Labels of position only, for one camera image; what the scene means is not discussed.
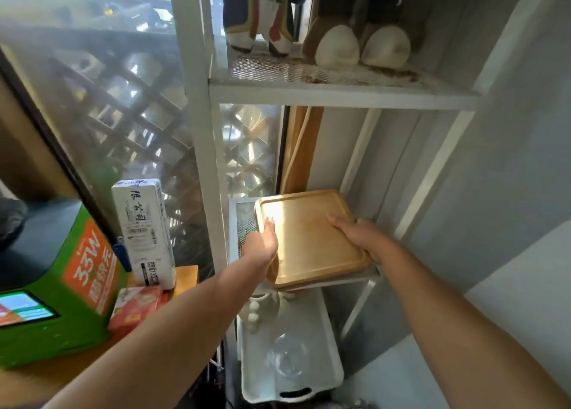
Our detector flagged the white metal shelf rack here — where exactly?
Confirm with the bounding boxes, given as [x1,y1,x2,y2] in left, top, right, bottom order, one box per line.
[168,0,545,378]

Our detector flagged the person's right hand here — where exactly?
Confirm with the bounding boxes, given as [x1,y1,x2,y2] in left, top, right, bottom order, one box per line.
[326,213,399,266]

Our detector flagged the brown plush toy white feet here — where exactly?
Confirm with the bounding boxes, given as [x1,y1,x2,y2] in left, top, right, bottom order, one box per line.
[302,0,447,70]

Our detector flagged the red and white packet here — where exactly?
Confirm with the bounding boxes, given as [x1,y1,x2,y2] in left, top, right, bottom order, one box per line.
[107,286,170,339]

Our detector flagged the blue lighter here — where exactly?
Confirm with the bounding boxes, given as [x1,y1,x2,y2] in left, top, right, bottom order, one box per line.
[112,243,133,273]

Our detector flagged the clear glass bowl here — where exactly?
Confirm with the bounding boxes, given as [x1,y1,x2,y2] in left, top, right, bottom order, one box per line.
[266,333,310,382]

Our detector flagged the person's left hand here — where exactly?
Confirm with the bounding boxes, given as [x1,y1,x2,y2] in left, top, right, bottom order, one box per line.
[241,217,279,278]

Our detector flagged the green charging kiosk box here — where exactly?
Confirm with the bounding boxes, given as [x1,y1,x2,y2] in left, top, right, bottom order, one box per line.
[0,198,128,369]

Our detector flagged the upright wooden boards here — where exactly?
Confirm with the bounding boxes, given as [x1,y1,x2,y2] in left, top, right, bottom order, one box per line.
[280,106,324,195]

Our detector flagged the person's right forearm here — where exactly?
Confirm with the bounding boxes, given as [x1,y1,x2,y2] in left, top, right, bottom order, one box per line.
[378,242,571,409]

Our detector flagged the white carton box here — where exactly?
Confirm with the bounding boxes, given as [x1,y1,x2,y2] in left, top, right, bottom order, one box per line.
[111,179,177,291]

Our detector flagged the white plastic tray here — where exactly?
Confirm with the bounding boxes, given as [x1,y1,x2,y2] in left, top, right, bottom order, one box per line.
[236,287,345,404]

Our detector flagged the wooden cutting board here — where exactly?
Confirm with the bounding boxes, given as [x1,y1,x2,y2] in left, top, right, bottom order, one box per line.
[255,189,373,290]

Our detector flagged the person's left forearm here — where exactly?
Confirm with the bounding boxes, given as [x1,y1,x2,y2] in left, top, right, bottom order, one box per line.
[44,258,268,409]

